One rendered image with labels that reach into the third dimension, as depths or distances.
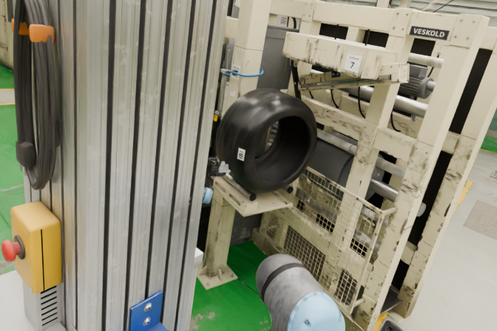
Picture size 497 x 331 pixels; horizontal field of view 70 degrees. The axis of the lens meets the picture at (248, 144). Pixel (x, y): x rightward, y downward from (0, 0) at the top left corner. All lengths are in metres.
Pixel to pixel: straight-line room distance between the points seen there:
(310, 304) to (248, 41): 1.62
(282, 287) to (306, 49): 1.55
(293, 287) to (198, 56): 0.47
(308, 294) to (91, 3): 0.60
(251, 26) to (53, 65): 1.60
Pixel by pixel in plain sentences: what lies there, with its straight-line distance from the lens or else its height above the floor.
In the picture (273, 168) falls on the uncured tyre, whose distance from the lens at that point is 2.27.
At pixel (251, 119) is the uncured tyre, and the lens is 1.79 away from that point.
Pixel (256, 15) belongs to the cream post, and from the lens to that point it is 2.10.
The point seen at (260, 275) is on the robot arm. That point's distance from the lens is 0.81.
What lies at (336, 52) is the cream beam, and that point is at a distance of 1.93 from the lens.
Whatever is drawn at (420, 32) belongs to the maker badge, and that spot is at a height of 1.89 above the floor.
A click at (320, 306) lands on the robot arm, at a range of 0.73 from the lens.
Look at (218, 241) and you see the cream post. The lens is 2.58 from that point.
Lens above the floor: 1.84
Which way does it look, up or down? 20 degrees down
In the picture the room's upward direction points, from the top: 10 degrees clockwise
